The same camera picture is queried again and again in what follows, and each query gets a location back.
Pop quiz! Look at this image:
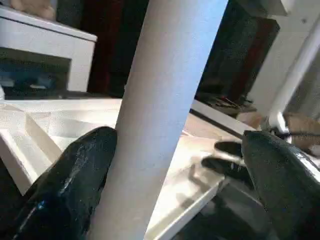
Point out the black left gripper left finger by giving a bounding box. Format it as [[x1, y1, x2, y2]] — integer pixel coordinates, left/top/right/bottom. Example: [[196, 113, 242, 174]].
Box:
[[9, 126, 118, 240]]

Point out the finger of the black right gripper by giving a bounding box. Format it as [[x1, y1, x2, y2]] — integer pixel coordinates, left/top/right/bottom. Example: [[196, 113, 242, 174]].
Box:
[[214, 140, 245, 158], [201, 156, 252, 182]]

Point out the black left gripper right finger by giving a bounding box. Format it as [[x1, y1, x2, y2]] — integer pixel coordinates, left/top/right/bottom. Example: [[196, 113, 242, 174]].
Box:
[[241, 129, 320, 240]]

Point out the white plastic table top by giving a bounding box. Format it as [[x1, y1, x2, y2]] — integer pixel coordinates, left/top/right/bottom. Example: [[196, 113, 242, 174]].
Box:
[[0, 97, 251, 240]]

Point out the white plastic table leg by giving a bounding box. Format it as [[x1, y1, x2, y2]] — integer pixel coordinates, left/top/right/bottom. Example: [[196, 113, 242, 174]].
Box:
[[87, 0, 230, 240]]

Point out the black plastic mat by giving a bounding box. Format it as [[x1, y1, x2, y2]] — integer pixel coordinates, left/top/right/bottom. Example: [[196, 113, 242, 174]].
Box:
[[0, 154, 278, 240]]

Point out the white cabinet with glass doors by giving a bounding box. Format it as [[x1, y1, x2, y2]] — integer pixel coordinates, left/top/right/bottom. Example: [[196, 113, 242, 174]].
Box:
[[0, 6, 98, 101]]

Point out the beige object on cabinet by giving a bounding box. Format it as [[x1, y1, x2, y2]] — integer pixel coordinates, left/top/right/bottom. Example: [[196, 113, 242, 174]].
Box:
[[9, 0, 56, 19]]

